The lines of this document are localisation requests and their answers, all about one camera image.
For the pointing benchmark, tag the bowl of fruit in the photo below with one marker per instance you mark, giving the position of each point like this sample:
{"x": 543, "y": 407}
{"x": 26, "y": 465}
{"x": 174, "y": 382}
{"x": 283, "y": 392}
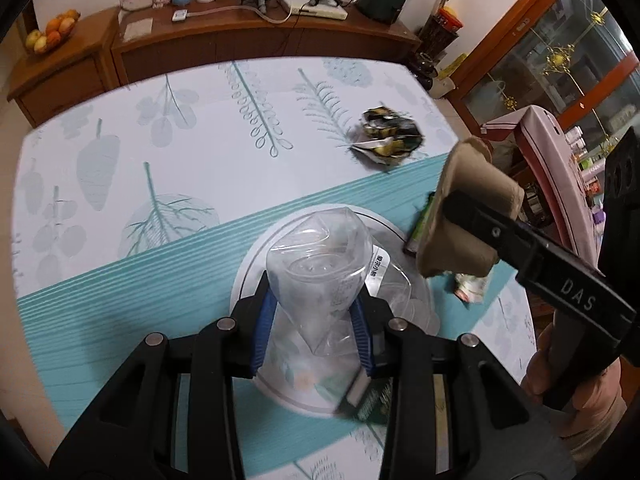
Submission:
{"x": 50, "y": 32}

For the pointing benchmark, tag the long wooden sideboard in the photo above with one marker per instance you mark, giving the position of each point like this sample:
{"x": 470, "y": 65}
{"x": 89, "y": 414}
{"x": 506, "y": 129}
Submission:
{"x": 225, "y": 50}

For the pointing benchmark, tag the small crumpled candy wrapper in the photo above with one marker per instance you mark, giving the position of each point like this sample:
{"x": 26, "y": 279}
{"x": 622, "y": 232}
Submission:
{"x": 470, "y": 287}

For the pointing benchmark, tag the green snack wrapper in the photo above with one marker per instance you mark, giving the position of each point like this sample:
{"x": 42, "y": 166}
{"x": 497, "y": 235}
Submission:
{"x": 420, "y": 230}

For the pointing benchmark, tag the brown pulp egg carton piece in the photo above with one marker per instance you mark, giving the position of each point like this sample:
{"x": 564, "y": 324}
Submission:
{"x": 470, "y": 180}

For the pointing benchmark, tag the dark green box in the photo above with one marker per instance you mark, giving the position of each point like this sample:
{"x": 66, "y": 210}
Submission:
{"x": 372, "y": 405}

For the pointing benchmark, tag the black vase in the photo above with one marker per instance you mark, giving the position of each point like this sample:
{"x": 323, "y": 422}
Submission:
{"x": 424, "y": 70}

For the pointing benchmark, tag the white set-top box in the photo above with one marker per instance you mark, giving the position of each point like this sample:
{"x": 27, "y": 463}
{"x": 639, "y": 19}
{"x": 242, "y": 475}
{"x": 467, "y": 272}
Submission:
{"x": 315, "y": 9}

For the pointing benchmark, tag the white plate with grey rim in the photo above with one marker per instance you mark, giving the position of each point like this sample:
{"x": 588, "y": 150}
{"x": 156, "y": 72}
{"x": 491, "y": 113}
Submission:
{"x": 280, "y": 390}

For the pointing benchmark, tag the crumpled black yellow snack bag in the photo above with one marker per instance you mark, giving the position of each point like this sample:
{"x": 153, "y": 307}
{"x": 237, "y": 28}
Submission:
{"x": 390, "y": 135}

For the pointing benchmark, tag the leaf printed tablecloth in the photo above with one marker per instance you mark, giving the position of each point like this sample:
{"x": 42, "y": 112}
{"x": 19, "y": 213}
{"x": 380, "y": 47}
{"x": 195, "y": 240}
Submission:
{"x": 150, "y": 185}

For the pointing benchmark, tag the pink plastic chair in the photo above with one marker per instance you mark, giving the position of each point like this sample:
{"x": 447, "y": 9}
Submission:
{"x": 555, "y": 150}

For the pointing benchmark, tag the person's right hand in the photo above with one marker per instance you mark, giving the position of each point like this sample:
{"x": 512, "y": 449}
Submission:
{"x": 537, "y": 375}

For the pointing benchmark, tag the wooden glass display cabinet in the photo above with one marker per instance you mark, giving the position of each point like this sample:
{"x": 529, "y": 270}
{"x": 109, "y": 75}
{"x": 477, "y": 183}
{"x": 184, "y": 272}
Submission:
{"x": 550, "y": 35}

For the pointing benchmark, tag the red tin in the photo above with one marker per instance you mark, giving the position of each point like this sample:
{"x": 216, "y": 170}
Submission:
{"x": 449, "y": 19}

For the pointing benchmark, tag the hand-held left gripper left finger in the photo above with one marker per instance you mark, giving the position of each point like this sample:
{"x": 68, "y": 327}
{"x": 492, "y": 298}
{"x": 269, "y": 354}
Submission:
{"x": 262, "y": 320}

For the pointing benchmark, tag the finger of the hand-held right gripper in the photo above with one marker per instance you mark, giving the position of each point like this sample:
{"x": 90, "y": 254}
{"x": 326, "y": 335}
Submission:
{"x": 530, "y": 260}

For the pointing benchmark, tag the clear plastic bag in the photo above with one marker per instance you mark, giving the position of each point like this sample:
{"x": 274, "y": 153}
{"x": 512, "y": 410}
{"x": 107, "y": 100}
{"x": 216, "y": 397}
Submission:
{"x": 310, "y": 270}

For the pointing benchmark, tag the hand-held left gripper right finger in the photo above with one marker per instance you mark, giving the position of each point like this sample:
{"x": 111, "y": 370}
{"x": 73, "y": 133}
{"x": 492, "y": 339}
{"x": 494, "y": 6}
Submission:
{"x": 361, "y": 340}

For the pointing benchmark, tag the dark carved stand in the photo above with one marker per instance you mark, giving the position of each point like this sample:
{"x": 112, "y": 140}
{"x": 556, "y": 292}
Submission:
{"x": 437, "y": 37}

